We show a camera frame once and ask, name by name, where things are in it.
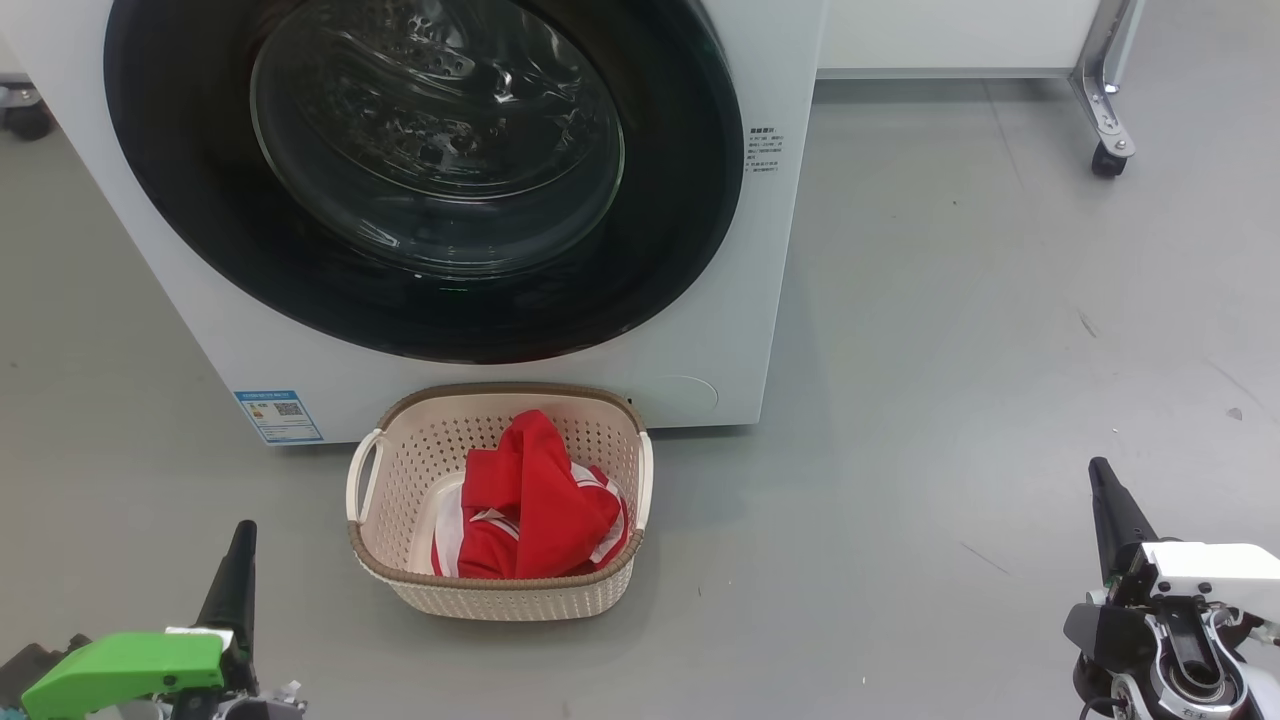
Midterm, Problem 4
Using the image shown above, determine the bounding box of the white front-load washing machine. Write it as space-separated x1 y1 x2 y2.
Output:
0 0 831 446

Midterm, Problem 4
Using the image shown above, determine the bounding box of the silver metal cart leg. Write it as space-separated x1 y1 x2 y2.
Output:
1068 0 1141 156

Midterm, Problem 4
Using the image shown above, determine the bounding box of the blue energy label sticker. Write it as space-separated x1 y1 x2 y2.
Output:
233 389 325 446

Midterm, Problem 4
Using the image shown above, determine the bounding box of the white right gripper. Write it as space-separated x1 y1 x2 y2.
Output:
1088 457 1280 626

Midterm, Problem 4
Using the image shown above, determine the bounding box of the black round glass washer door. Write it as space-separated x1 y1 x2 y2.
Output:
103 0 746 366

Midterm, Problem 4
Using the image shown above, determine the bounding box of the black caster wheel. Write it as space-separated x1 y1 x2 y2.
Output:
1090 140 1136 181
0 85 53 141

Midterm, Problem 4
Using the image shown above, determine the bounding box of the cream perforated laundry basket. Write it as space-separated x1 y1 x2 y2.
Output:
345 382 655 623

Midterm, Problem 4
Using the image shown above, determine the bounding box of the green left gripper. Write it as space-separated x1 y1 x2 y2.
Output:
20 520 259 720

